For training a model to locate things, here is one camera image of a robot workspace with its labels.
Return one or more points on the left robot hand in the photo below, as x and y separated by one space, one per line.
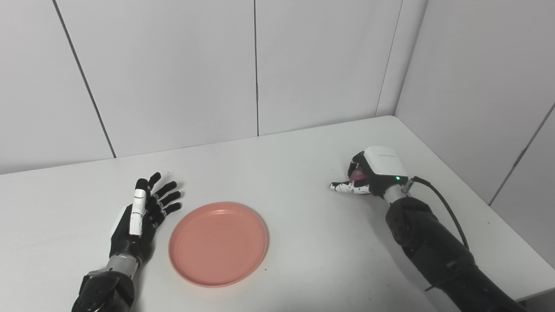
138 221

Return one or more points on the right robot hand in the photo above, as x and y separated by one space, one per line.
377 171

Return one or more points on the red onion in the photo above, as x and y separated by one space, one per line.
357 175

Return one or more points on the pink plate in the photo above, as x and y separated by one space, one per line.
218 244

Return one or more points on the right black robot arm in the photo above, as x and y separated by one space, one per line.
438 251

